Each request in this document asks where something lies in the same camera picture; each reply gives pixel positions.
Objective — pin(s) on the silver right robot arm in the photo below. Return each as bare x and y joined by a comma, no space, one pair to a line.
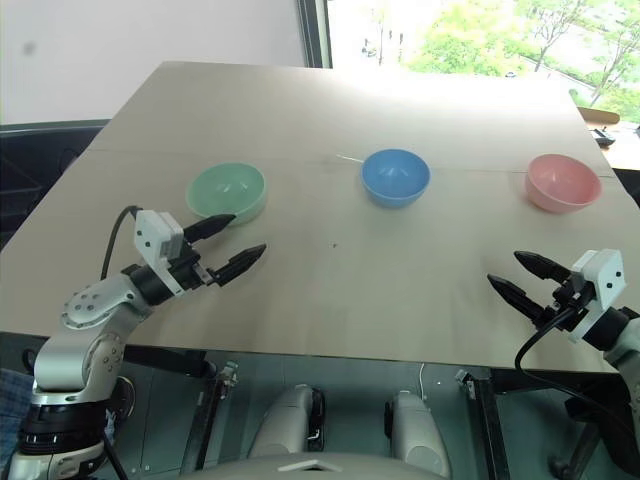
627,350

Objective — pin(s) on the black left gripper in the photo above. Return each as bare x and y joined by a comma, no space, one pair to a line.
187,274

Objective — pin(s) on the black metal table leg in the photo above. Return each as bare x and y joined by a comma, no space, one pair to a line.
210,405
482,420

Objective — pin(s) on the blue plastic bowl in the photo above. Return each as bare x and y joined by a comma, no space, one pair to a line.
395,180

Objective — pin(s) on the grey robot waist cover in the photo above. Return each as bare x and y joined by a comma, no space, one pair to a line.
310,466

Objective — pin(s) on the thin white stick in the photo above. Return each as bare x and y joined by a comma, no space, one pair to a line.
350,159

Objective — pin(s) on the red plastic bowl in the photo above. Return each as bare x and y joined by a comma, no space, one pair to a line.
562,185

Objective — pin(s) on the black handheld controller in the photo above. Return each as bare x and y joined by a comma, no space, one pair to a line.
605,138

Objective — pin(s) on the green plastic bowl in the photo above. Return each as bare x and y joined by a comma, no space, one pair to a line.
225,192

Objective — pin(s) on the grey robot thigh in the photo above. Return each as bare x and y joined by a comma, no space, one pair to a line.
285,425
417,435

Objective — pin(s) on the dark window frame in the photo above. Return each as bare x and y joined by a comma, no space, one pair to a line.
316,32

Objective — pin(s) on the grey left robot thigh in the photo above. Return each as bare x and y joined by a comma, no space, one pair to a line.
285,425

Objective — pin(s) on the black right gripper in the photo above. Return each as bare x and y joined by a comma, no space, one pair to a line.
567,305

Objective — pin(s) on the grey right robot thigh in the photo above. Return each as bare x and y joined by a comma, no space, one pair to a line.
417,435

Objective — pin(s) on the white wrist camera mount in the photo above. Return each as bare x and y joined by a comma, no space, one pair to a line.
602,282
152,239

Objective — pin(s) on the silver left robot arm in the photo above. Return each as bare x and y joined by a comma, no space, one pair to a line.
75,350

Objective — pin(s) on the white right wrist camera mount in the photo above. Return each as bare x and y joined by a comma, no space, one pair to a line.
602,282

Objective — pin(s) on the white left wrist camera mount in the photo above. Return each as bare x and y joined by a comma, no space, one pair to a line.
152,239

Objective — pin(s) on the blue plaid cloth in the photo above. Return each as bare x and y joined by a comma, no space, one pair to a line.
11,400

